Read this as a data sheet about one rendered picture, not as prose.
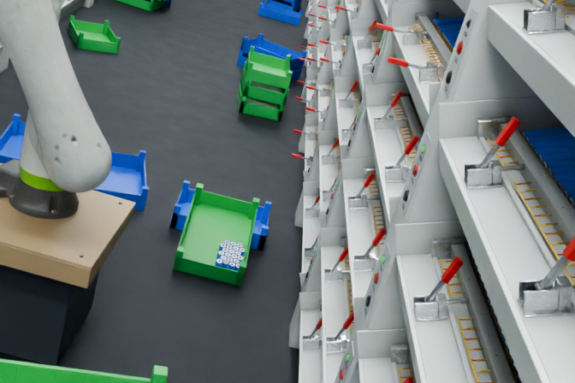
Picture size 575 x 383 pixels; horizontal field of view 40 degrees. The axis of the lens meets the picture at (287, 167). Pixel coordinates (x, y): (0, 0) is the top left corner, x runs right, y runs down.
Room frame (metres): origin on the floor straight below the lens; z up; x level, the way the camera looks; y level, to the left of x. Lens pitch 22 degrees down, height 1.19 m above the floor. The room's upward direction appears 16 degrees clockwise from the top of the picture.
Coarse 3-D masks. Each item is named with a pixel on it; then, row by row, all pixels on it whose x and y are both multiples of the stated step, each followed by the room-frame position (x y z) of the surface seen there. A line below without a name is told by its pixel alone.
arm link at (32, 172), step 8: (32, 120) 1.46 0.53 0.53; (32, 128) 1.45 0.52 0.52; (24, 136) 1.49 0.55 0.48; (32, 136) 1.44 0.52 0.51; (24, 144) 1.48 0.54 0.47; (32, 144) 1.46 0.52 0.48; (24, 152) 1.48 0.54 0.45; (32, 152) 1.46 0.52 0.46; (24, 160) 1.47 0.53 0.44; (32, 160) 1.46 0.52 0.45; (24, 168) 1.47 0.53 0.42; (32, 168) 1.46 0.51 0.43; (40, 168) 1.46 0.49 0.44; (24, 176) 1.47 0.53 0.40; (32, 176) 1.46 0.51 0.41; (40, 176) 1.46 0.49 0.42; (48, 176) 1.46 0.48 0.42; (32, 184) 1.46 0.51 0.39; (40, 184) 1.46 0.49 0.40; (48, 184) 1.46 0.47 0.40
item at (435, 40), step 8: (424, 16) 1.70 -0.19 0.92; (416, 24) 1.68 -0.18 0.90; (424, 24) 1.62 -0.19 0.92; (432, 32) 1.55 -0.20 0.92; (424, 40) 1.54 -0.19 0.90; (432, 40) 1.49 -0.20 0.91; (440, 40) 1.48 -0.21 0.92; (432, 48) 1.48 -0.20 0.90; (440, 48) 1.42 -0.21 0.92; (432, 56) 1.41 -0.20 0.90; (440, 56) 1.39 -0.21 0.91; (448, 56) 1.36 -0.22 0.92
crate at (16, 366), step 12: (0, 360) 0.85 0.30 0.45; (12, 360) 0.85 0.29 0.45; (0, 372) 0.85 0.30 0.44; (12, 372) 0.85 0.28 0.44; (24, 372) 0.85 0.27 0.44; (36, 372) 0.86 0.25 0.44; (48, 372) 0.86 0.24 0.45; (60, 372) 0.86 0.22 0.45; (72, 372) 0.87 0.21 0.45; (84, 372) 0.87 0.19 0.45; (96, 372) 0.88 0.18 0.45; (156, 372) 0.88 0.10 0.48
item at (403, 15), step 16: (448, 0) 1.73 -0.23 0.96; (400, 16) 1.72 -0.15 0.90; (416, 16) 1.71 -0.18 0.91; (432, 16) 1.71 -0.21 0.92; (448, 16) 1.73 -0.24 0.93; (464, 16) 1.73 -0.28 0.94; (400, 48) 1.53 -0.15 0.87; (416, 48) 1.53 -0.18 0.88; (416, 64) 1.41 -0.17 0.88; (416, 80) 1.31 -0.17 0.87; (416, 96) 1.29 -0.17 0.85; (432, 96) 1.12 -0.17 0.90
